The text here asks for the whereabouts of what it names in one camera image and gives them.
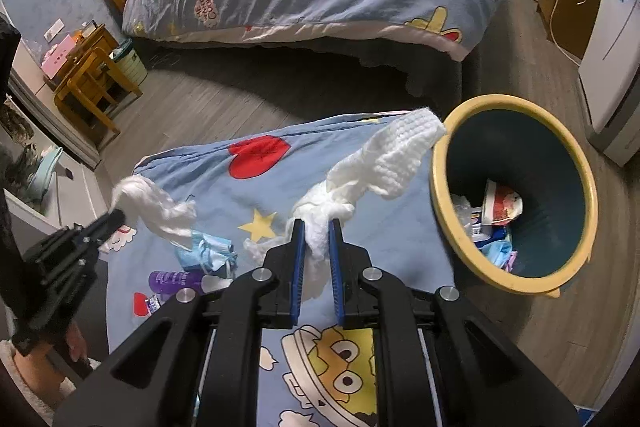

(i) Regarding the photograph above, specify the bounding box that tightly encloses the yellow rimmed trash bin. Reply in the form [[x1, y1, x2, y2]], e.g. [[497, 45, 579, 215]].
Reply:
[[430, 94, 599, 299]]

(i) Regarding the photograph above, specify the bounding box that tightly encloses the person's left hand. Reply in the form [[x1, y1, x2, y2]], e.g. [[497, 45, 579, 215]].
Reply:
[[64, 322, 92, 367]]

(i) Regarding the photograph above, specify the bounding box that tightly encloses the white tissue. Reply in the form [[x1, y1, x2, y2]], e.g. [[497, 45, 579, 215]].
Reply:
[[242, 107, 447, 304], [110, 174, 199, 254]]

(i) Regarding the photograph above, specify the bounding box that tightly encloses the blue plastic packet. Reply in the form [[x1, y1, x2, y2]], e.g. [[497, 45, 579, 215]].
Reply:
[[469, 206, 507, 249]]

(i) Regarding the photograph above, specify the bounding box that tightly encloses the clear plastic wrap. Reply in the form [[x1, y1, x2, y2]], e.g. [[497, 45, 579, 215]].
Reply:
[[451, 199, 474, 239]]

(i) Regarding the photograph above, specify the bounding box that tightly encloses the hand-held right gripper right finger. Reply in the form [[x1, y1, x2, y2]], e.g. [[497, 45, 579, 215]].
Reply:
[[328, 218, 582, 427]]

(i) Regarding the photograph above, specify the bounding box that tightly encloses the printed blue blanket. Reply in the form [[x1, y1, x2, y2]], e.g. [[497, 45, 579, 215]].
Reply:
[[106, 107, 457, 427]]

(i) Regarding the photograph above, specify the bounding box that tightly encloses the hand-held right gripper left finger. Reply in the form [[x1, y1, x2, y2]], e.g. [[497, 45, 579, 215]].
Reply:
[[52, 218, 307, 427]]

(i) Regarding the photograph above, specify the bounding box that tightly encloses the person's left forearm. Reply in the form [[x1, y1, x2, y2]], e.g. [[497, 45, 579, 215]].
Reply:
[[0, 339, 77, 427]]

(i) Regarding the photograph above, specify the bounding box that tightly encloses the pink box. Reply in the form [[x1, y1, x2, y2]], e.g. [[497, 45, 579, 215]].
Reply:
[[40, 33, 77, 76]]

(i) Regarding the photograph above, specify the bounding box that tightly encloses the wooden side table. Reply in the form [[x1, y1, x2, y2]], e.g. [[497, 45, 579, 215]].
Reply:
[[53, 23, 144, 138]]

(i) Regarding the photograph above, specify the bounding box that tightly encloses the white cabinet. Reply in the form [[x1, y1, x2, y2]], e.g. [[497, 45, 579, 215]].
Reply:
[[0, 42, 113, 260]]

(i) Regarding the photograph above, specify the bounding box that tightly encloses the wooden nightstand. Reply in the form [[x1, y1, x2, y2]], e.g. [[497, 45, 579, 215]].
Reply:
[[535, 0, 609, 61]]

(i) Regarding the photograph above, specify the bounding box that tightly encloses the small white lidded bin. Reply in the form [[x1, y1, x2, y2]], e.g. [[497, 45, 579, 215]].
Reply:
[[108, 38, 149, 94]]

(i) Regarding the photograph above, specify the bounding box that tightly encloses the printed paper cup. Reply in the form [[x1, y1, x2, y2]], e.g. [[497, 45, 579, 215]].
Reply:
[[481, 178, 524, 226]]

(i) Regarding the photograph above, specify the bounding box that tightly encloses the white air purifier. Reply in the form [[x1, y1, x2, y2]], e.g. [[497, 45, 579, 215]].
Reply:
[[578, 0, 640, 168]]

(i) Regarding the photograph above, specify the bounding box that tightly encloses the blue face mask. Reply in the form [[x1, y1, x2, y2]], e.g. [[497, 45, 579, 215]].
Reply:
[[479, 239, 514, 269], [174, 228, 239, 274]]

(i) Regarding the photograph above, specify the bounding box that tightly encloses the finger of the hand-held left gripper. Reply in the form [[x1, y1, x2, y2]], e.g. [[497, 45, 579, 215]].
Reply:
[[80, 216, 130, 255], [71, 206, 127, 235]]

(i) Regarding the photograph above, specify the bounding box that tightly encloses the purple plastic bottle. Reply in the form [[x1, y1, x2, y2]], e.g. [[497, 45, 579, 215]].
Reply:
[[148, 270, 234, 296]]

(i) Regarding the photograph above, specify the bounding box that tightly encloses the light blue basin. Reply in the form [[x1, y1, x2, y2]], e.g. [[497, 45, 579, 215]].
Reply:
[[19, 145, 66, 204]]

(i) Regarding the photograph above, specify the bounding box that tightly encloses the dark bed base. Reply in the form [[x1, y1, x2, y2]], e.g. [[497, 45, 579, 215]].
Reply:
[[134, 23, 484, 101]]

